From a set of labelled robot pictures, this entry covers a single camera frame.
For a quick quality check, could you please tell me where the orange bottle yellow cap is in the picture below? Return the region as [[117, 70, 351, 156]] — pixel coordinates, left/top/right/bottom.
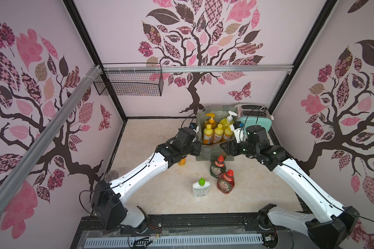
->
[[203, 124, 214, 145], [222, 126, 234, 142], [178, 158, 186, 166], [212, 124, 224, 144]]

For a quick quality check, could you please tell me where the grey-green shopping bag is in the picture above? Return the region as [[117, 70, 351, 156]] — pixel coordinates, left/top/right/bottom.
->
[[196, 106, 237, 161]]

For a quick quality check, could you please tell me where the large yellow dish soap bottle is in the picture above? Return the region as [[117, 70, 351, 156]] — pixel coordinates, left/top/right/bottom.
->
[[219, 111, 237, 129]]

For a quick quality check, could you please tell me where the orange pump soap bottle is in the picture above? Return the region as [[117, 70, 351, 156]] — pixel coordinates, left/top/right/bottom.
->
[[204, 113, 217, 129]]

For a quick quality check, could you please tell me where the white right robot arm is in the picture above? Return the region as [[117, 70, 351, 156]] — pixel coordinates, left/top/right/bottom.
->
[[221, 141, 359, 249]]

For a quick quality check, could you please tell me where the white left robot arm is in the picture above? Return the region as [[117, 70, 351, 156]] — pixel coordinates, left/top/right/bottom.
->
[[91, 141, 202, 231]]

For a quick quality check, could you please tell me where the dark green bottle red cap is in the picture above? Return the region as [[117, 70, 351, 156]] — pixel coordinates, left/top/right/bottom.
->
[[210, 155, 226, 178]]

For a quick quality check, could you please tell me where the mint green toaster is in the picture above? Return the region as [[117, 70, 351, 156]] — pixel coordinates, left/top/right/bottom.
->
[[235, 104, 274, 132]]

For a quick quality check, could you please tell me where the white bottle green cap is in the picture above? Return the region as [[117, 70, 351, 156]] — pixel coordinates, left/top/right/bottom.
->
[[192, 178, 210, 197]]

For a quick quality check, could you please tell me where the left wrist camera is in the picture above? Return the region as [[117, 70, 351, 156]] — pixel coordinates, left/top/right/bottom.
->
[[175, 122, 199, 145]]

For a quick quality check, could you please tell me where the black wire basket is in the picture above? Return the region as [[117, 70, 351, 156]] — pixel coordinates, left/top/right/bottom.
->
[[94, 62, 164, 96]]

